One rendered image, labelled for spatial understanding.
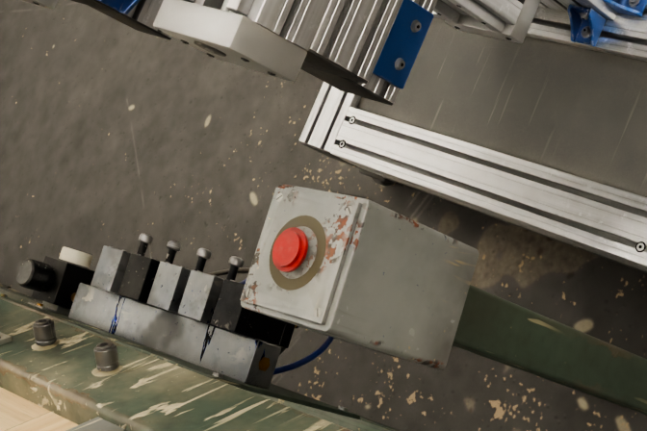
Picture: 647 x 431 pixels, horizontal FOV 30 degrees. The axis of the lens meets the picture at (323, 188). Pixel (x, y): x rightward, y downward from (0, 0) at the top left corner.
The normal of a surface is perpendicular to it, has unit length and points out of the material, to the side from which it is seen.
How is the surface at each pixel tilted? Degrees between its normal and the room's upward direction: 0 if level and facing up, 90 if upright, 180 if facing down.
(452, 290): 90
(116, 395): 58
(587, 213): 0
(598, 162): 0
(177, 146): 0
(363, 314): 90
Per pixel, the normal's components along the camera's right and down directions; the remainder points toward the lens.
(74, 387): -0.10, -0.96
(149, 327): -0.66, -0.30
